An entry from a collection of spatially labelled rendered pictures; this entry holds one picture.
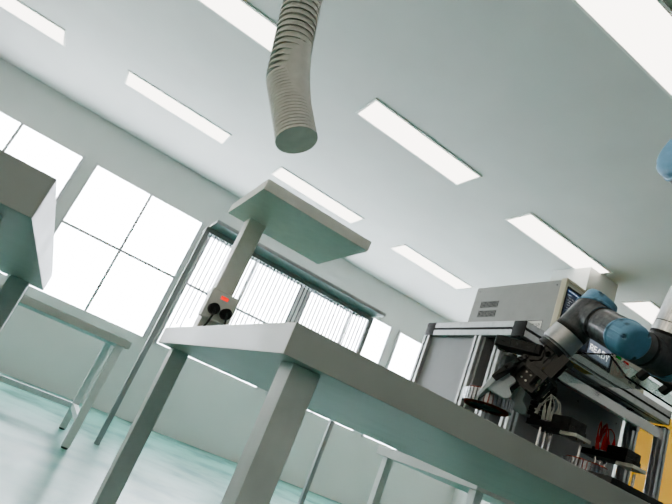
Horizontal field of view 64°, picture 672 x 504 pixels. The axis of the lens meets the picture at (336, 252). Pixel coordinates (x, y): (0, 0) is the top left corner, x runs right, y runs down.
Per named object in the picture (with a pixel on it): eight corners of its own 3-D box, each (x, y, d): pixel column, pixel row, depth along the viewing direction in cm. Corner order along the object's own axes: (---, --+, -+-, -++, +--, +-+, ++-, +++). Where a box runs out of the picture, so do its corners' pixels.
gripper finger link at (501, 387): (492, 404, 113) (526, 385, 116) (473, 385, 117) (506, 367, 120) (491, 413, 115) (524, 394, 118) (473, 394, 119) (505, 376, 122)
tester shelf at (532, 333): (669, 425, 171) (671, 411, 173) (522, 335, 147) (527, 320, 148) (555, 408, 210) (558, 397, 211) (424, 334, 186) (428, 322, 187)
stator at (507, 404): (517, 421, 123) (521, 405, 124) (500, 407, 115) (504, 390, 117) (472, 410, 130) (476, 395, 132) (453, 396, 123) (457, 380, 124)
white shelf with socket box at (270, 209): (314, 384, 150) (372, 241, 165) (194, 327, 137) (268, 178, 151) (269, 375, 180) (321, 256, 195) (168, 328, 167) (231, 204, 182)
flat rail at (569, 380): (662, 440, 168) (664, 431, 169) (526, 360, 146) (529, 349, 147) (658, 439, 169) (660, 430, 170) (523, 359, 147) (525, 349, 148)
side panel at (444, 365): (456, 445, 152) (488, 339, 162) (448, 441, 151) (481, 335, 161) (400, 429, 176) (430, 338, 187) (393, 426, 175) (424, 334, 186)
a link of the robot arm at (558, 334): (551, 316, 121) (561, 330, 126) (537, 331, 121) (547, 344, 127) (578, 337, 115) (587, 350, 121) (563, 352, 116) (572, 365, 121)
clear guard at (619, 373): (686, 416, 134) (690, 393, 136) (626, 378, 126) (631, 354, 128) (574, 401, 163) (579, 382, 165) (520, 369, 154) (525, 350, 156)
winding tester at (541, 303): (643, 398, 171) (654, 338, 178) (551, 340, 156) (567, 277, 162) (544, 387, 205) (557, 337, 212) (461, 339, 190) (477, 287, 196)
